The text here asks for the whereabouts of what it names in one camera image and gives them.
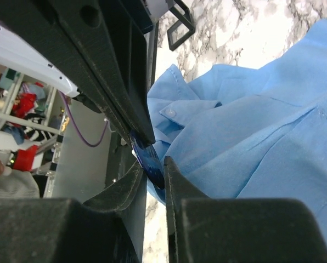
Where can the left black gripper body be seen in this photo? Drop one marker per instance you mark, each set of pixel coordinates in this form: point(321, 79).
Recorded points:
point(140, 16)

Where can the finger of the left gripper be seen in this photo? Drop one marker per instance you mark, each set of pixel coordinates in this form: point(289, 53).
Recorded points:
point(37, 23)
point(109, 63)

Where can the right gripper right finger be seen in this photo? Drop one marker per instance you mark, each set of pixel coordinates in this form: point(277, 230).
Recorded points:
point(202, 229)

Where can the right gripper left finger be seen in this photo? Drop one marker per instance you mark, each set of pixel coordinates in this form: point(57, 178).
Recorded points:
point(109, 227)

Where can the blue round brooch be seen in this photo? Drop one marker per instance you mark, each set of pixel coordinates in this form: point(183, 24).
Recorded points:
point(148, 160)

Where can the light blue shirt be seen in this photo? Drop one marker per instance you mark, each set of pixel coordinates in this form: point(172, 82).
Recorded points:
point(238, 132)

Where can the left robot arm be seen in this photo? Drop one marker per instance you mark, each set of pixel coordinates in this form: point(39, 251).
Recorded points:
point(17, 53)

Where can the background shelf with clutter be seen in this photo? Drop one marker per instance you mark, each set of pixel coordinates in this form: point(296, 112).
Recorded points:
point(31, 116)

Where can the black double frame stand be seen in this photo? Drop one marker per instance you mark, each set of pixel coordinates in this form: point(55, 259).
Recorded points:
point(183, 28)

